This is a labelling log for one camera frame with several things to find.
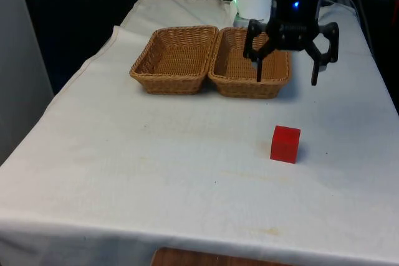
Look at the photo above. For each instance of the wicker basket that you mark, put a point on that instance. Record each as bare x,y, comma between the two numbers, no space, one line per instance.
237,69
174,60

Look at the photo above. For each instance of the red cube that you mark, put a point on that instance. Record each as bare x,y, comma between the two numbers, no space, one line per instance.
284,146

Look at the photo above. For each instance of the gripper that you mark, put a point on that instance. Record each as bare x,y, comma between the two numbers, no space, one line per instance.
293,13

